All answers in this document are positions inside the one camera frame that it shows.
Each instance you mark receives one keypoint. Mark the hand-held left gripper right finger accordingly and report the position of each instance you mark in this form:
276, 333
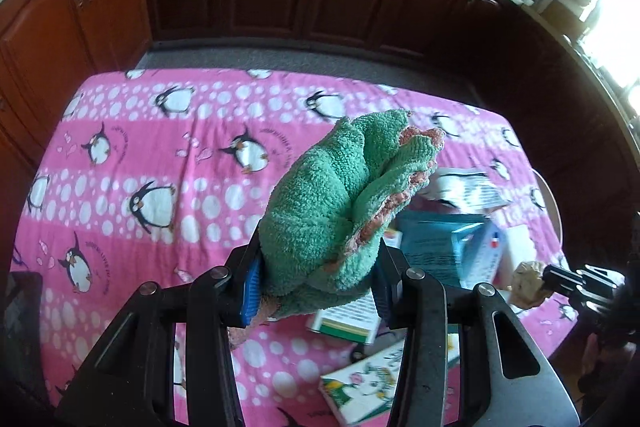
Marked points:
382, 292

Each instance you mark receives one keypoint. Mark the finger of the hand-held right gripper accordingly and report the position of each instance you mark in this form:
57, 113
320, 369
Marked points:
565, 279

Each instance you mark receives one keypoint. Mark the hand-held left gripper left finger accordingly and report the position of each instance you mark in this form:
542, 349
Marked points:
250, 289

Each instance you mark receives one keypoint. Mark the paper ball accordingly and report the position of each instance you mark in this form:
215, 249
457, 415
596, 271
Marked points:
529, 282

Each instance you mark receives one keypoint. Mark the white box with green stripes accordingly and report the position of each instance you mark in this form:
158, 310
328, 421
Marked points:
345, 322

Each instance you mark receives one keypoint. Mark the small white orange box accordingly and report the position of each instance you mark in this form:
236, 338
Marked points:
394, 238

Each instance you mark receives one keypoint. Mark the plain white block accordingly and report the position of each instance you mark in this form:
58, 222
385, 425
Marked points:
515, 242

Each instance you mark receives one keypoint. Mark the teal paper box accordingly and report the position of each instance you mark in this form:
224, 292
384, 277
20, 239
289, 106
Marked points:
430, 247

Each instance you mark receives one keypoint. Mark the round white bin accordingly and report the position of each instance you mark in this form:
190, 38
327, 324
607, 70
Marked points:
551, 204

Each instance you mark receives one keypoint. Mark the white box with red-blue emblem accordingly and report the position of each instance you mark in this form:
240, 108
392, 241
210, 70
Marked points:
480, 257

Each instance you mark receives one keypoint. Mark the white floral box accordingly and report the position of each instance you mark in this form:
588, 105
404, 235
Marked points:
360, 382

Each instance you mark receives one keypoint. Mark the green terry towel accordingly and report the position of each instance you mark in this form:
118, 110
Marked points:
310, 202

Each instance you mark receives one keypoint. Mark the white carton with grey print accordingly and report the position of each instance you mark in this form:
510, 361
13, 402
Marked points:
470, 189

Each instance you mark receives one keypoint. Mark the pink penguin blanket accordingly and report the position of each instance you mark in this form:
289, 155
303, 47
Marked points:
150, 147

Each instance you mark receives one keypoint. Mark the black chair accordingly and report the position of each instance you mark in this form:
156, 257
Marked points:
22, 332

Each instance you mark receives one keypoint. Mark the bright window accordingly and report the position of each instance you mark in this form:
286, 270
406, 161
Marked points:
610, 17

